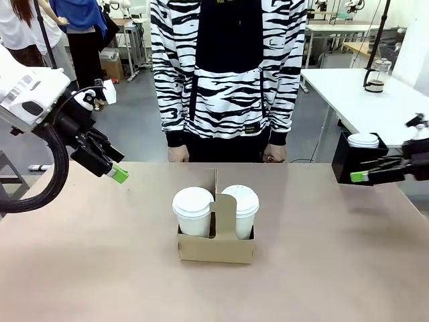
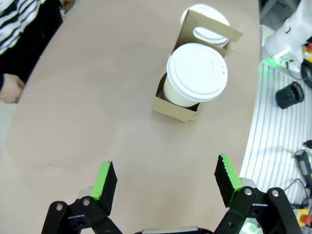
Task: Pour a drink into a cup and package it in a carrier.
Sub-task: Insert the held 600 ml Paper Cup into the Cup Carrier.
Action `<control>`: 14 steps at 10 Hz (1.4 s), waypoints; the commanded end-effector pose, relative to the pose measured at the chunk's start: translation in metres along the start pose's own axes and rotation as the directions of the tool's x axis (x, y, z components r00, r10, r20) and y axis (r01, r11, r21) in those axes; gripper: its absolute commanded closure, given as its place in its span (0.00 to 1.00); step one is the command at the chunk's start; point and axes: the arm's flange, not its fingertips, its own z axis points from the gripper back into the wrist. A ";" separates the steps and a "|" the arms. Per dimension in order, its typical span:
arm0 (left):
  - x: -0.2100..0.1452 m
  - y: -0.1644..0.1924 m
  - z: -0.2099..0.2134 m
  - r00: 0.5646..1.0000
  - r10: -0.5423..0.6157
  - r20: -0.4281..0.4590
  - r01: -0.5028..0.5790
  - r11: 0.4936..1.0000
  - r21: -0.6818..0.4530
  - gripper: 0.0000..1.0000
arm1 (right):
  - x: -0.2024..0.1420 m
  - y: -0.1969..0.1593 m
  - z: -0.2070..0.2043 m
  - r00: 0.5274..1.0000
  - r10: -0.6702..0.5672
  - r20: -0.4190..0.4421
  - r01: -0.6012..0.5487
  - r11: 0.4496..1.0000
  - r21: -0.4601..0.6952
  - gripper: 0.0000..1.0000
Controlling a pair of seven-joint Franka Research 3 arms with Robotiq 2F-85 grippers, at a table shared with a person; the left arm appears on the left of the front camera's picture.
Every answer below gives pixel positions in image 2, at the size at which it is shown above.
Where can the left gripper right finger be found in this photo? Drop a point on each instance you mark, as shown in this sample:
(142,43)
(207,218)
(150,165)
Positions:
(226,180)

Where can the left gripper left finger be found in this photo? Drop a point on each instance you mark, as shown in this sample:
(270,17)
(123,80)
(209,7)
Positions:
(107,190)

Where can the brown cardboard cup carrier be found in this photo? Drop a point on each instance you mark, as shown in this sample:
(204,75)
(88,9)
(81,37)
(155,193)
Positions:
(175,112)

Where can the white paper cup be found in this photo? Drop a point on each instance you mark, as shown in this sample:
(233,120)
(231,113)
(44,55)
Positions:
(175,95)

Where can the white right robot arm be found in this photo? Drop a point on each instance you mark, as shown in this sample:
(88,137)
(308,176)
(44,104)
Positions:
(290,29)

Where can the near white lidded cup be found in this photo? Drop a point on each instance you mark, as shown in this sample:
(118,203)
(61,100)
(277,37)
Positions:
(197,70)

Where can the white lidded cup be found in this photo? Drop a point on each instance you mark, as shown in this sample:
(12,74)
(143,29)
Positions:
(207,12)
(197,70)

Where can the far white lidded cup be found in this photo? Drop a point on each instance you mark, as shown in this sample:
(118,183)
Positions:
(207,12)

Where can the person's right hand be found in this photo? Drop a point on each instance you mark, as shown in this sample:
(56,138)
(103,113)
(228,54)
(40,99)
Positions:
(11,89)

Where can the person's left hand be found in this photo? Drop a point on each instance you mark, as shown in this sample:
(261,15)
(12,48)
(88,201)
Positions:
(67,4)

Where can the black handheld device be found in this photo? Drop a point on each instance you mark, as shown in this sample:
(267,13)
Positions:
(304,162)

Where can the red yellow emergency stop button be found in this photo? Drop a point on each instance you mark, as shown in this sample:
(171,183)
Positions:
(303,214)
(307,51)

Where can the black cylindrical cap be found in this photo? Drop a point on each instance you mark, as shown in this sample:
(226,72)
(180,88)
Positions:
(290,95)

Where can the person in zebra striped hoodie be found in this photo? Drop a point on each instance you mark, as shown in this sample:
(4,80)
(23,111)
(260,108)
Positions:
(14,24)

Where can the white ribbed base plate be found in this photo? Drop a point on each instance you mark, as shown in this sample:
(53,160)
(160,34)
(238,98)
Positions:
(270,136)

